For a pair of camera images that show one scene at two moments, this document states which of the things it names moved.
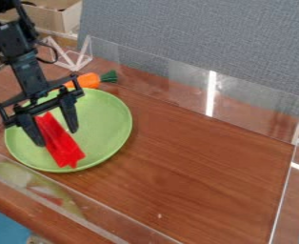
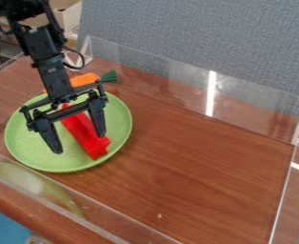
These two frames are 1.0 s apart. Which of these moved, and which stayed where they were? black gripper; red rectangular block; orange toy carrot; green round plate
Moved: black gripper; red rectangular block
Stayed: green round plate; orange toy carrot
